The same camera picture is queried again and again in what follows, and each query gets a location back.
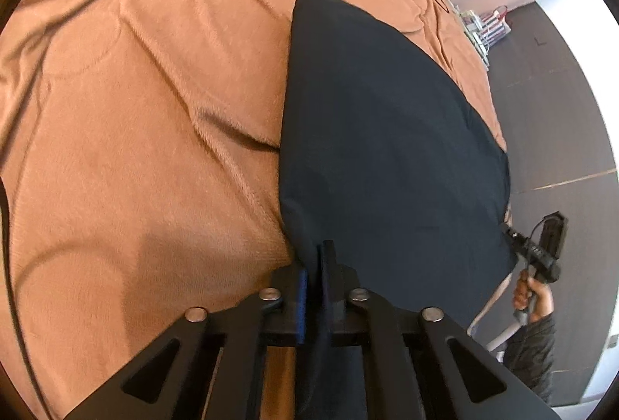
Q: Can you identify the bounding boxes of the black pants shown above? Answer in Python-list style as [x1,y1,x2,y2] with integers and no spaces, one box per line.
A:
[256,0,518,420]

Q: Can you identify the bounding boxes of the person's right hand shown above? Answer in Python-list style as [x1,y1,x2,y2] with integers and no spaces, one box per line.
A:
[512,270,555,325]

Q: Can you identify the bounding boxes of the orange-brown bed blanket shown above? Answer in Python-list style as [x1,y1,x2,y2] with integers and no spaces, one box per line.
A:
[1,0,503,419]

